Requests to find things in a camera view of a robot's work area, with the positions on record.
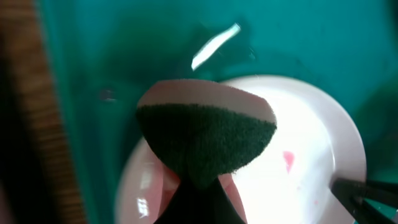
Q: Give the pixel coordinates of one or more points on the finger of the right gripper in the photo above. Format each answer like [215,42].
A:
[351,193]
[364,213]

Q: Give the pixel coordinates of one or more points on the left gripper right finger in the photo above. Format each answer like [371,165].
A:
[215,206]

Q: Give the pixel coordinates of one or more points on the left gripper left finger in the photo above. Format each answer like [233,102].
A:
[182,209]

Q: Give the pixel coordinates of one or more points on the green and orange sponge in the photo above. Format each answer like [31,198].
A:
[201,129]

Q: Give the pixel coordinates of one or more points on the white plate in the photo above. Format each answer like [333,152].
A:
[315,142]

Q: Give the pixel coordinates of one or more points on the teal plastic tray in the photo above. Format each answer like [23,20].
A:
[105,54]

